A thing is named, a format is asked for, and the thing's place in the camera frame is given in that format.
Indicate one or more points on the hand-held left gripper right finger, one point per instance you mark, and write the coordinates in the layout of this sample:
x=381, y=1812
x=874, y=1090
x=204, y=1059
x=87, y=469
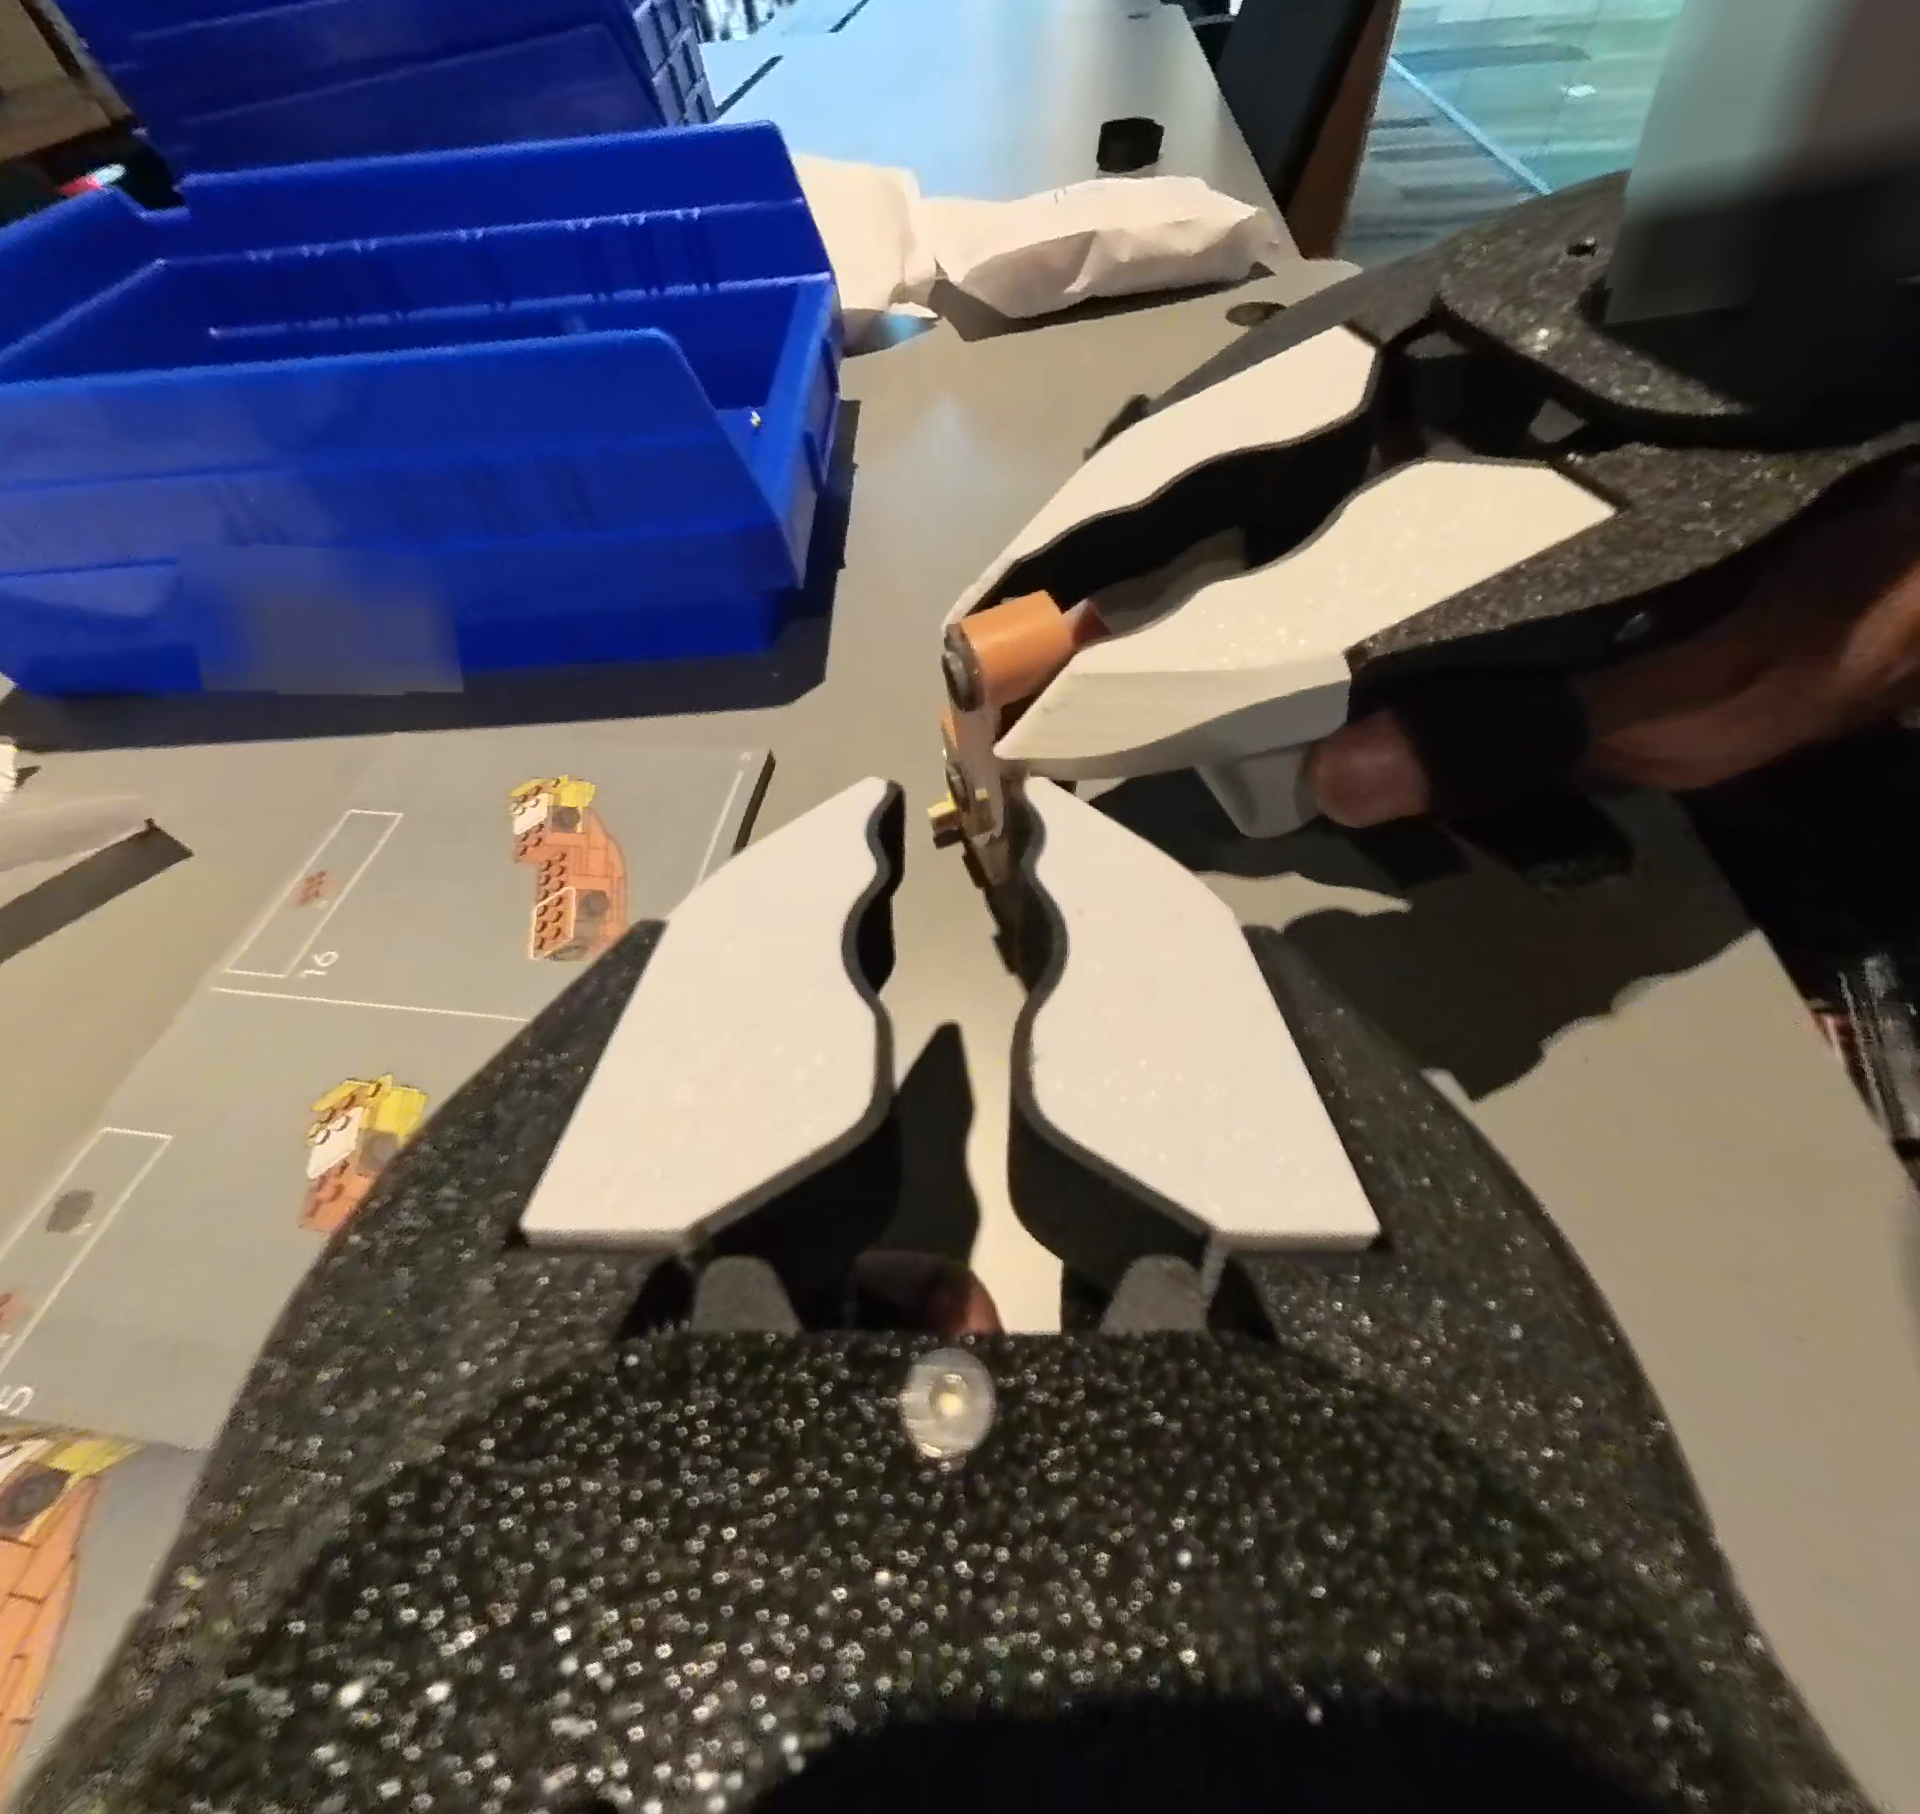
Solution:
x=1184, y=1064

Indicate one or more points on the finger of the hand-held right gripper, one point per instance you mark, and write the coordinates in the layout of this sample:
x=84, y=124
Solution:
x=1199, y=419
x=1275, y=630

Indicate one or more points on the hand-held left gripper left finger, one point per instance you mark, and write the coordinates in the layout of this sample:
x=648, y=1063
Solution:
x=735, y=1050

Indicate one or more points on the orange toy brick assembly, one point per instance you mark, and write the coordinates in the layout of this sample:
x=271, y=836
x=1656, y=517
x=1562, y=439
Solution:
x=1013, y=645

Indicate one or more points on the person's right forearm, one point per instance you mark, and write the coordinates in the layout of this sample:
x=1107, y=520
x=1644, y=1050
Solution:
x=1846, y=853

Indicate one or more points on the small black desk object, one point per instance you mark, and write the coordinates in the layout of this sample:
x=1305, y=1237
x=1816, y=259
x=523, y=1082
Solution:
x=1133, y=144

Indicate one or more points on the grey desk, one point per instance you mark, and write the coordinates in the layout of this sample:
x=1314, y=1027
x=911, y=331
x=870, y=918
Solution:
x=916, y=493

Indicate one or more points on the person's right hand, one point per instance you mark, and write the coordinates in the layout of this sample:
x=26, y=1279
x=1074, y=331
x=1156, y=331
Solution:
x=1769, y=645

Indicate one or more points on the white paper bag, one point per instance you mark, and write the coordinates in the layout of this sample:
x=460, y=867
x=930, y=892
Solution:
x=863, y=248
x=1110, y=254

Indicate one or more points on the grey instruction booklet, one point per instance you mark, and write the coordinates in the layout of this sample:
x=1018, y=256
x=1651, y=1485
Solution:
x=375, y=1034

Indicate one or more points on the black panel with wooden edge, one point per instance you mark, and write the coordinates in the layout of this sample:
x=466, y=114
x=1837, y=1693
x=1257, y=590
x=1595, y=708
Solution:
x=1303, y=45

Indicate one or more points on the blue plastic bin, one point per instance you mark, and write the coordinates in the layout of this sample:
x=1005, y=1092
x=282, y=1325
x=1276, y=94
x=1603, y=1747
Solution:
x=375, y=493

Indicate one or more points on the stack of blue bins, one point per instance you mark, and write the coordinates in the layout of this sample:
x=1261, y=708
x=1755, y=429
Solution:
x=375, y=29

